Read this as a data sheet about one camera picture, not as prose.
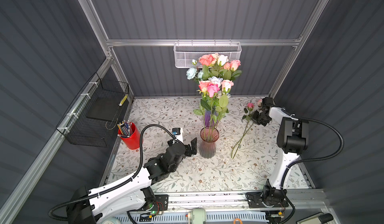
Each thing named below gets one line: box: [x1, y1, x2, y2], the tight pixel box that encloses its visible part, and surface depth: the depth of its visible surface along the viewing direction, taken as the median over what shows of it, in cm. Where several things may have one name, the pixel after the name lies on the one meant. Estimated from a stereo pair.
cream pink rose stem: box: [217, 54, 229, 75], surface depth 78 cm
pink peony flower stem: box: [198, 54, 215, 81], surface depth 77 cm
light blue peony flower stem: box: [186, 59, 204, 84], surface depth 82 cm
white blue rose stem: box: [208, 76, 223, 87], surface depth 69 cm
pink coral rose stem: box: [223, 59, 242, 81], surface depth 82 cm
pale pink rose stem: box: [210, 79, 234, 142], surface depth 69 cm
